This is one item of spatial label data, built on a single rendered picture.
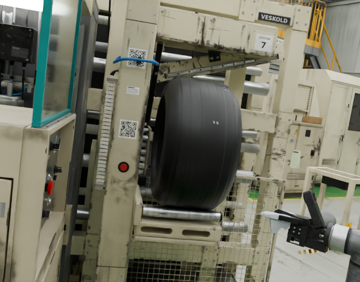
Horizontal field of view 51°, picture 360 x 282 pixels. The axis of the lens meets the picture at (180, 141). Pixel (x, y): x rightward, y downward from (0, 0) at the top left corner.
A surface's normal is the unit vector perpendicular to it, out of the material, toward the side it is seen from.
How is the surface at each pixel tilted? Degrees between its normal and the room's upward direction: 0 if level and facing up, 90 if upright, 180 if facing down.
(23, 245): 90
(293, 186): 90
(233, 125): 66
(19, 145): 90
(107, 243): 90
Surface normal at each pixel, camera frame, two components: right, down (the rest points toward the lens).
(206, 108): 0.21, -0.48
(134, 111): 0.16, 0.14
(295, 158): 0.53, 0.17
